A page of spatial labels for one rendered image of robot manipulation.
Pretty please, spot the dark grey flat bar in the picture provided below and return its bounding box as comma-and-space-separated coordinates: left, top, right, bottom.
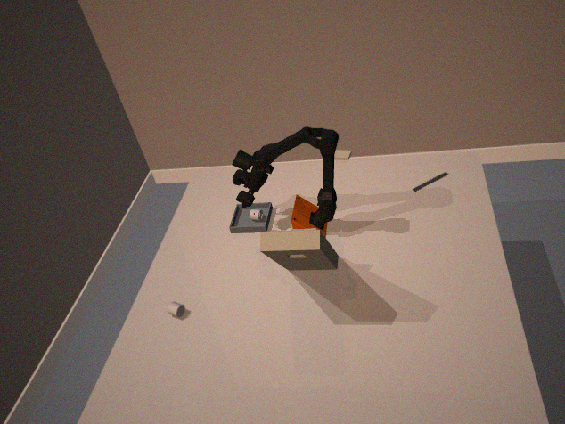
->
413, 173, 448, 192

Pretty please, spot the grey-brown rectangular panel with square hole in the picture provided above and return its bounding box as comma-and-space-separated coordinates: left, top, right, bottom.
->
260, 230, 339, 271

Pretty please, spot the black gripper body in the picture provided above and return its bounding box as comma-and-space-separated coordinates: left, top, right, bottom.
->
236, 173, 268, 207

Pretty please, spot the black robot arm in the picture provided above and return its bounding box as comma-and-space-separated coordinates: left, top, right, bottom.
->
233, 127, 339, 231

